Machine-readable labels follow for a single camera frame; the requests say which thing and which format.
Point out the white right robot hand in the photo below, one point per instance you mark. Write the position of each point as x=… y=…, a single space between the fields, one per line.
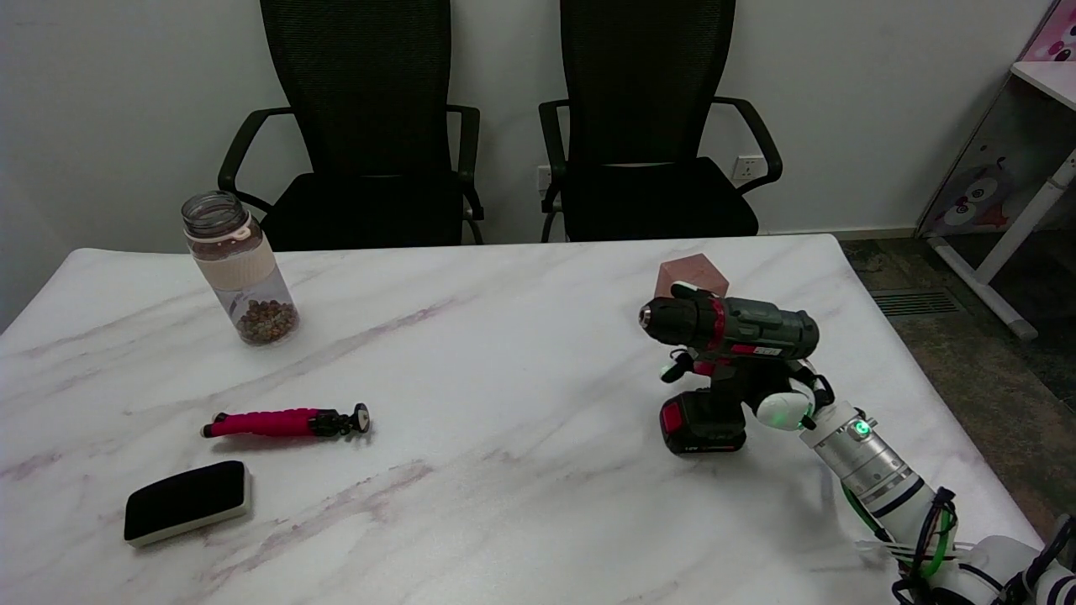
x=782 y=407

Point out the pink poster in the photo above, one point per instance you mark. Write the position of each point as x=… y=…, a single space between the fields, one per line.
x=1055 y=34

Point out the black mesh office chair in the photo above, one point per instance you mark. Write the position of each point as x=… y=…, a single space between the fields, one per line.
x=647 y=101
x=361 y=101

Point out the floor vent grille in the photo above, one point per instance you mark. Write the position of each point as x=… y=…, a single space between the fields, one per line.
x=915 y=302

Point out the white desk with cartoon panel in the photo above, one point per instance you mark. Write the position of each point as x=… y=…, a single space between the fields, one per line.
x=992 y=168

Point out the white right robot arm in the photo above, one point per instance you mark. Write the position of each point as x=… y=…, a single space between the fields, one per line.
x=874 y=470

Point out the clear jar with beans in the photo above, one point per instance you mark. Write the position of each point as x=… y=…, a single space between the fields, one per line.
x=244 y=269

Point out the pink cube block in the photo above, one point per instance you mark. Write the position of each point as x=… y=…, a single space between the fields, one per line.
x=693 y=273

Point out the pink mini tripod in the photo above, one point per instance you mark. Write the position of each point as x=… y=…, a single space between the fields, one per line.
x=269 y=422

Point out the white wall socket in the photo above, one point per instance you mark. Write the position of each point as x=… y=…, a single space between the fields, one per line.
x=545 y=179
x=746 y=170

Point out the black whiteboard eraser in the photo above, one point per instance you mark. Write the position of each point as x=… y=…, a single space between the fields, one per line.
x=185 y=500

